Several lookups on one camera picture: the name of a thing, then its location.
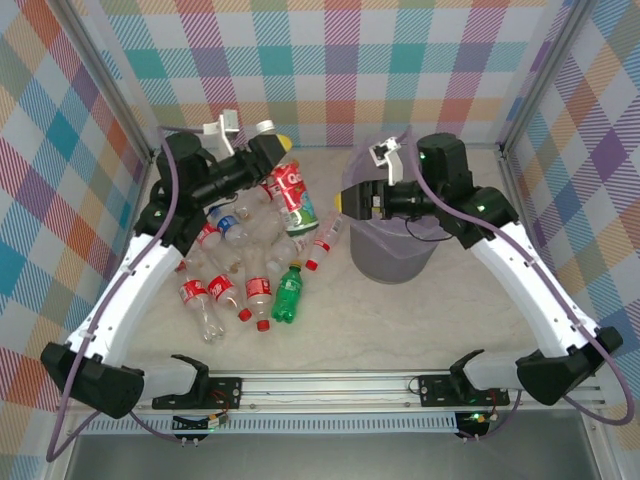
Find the large red green label bottle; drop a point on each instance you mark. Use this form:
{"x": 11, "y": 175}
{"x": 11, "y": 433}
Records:
{"x": 295, "y": 200}

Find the slim clear red cap bottle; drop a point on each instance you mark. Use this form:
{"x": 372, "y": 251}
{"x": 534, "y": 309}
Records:
{"x": 322, "y": 245}

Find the blue cap blue label bottle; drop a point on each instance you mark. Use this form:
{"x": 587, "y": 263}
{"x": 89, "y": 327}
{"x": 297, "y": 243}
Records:
{"x": 229, "y": 226}

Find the green bottle yellow cap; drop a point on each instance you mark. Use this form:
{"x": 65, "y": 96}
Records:
{"x": 286, "y": 295}

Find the capless red label cola bottle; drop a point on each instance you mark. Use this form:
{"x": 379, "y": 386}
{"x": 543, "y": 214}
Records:
{"x": 192, "y": 292}

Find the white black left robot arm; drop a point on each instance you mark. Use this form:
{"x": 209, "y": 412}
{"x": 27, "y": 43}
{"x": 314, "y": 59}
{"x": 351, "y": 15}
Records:
{"x": 145, "y": 295}

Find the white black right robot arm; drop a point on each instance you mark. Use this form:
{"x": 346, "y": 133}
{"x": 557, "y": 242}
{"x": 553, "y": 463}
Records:
{"x": 530, "y": 295}

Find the grey trash bin with bag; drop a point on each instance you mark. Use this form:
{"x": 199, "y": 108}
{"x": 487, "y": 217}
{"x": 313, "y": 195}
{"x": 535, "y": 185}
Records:
{"x": 360, "y": 165}

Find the grey plastic bin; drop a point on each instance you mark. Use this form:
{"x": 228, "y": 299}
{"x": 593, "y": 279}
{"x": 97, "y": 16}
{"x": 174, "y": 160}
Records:
{"x": 390, "y": 265}

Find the black power connector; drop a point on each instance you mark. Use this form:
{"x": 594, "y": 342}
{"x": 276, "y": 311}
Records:
{"x": 472, "y": 422}
{"x": 192, "y": 424}

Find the aluminium frame post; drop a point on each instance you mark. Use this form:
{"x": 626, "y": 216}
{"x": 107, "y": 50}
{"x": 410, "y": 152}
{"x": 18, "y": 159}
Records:
{"x": 106, "y": 80}
{"x": 546, "y": 75}

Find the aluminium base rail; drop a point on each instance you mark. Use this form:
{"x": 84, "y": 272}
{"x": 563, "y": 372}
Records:
{"x": 325, "y": 395}

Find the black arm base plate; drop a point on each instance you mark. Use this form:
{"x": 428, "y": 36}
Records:
{"x": 435, "y": 390}
{"x": 227, "y": 392}

